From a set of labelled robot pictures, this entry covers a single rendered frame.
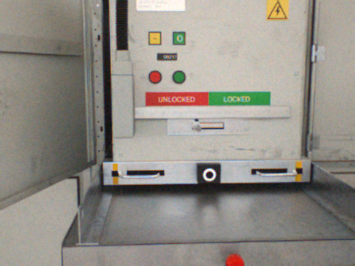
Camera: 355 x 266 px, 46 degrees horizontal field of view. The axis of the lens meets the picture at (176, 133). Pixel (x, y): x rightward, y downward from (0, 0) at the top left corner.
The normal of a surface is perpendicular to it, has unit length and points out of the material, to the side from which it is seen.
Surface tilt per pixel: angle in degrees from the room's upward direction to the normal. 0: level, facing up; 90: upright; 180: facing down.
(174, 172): 90
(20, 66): 90
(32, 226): 90
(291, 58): 90
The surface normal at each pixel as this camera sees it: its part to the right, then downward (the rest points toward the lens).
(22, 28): 0.96, 0.04
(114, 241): 0.00, -0.99
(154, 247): 0.07, 0.15
